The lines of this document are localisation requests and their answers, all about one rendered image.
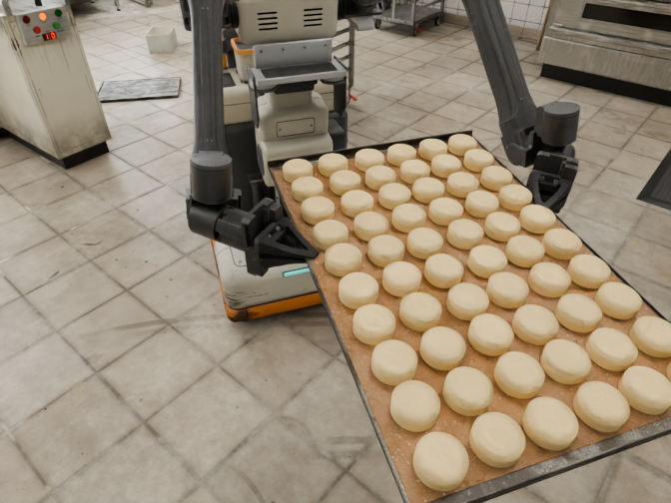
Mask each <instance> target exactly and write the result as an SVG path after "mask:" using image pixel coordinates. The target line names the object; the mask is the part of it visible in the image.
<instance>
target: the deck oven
mask: <svg viewBox="0 0 671 503"><path fill-rule="evenodd" d="M537 62H540V63H543V66H542V69H541V73H540V77H544V78H549V79H553V80H557V81H561V82H566V83H570V84H574V85H578V86H583V87H587V88H591V89H596V90H600V91H604V92H608V93H613V94H617V95H621V96H625V97H630V98H634V99H638V100H642V101H647V102H651V103H655V104H659V105H664V106H668V107H671V0H552V4H551V8H550V12H549V16H548V19H547V23H546V27H545V31H544V35H543V39H542V43H541V47H540V51H539V55H538V59H537Z"/></svg>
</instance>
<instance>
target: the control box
mask: <svg viewBox="0 0 671 503"><path fill-rule="evenodd" d="M56 10H60V11H61V12H62V15H61V16H60V17H58V16H56V14H55V11H56ZM40 13H44V14H45V15H46V19H45V20H42V19H40V16H39V15H40ZM25 16H27V17H29V18H30V22H29V23H25V22H24V21H23V17H25ZM13 17H14V20H15V22H16V25H17V27H18V30H19V32H20V35H21V38H22V40H23V43H24V45H26V46H29V45H33V44H37V43H41V42H45V41H50V40H54V39H58V38H62V37H66V36H70V35H73V33H72V30H71V27H70V24H69V21H68V17H67V14H66V11H65V8H64V6H63V5H57V6H52V7H47V8H42V9H37V10H32V11H27V12H22V13H17V14H13ZM55 22H57V23H59V24H60V28H59V29H56V28H54V26H53V24H54V23H55ZM34 27H39V28H40V29H41V32H40V33H35V32H34ZM52 32H53V33H54V34H55V38H54V39H53V38H52V35H54V34H52V35H51V33H52ZM44 34H47V35H48V38H49V39H48V38H46V39H48V40H46V39H45V36H46V37H47V35H45V36H44Z"/></svg>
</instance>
